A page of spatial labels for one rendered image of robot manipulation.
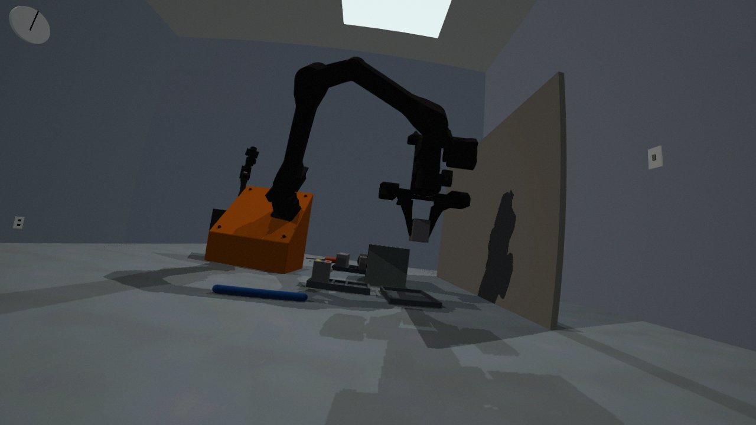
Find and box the orange-handled screwdriver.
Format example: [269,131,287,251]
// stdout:
[306,257,336,263]

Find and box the blue rod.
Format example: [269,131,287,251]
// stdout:
[212,285,308,301]

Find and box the beige flat panel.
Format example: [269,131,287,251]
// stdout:
[436,72,567,330]

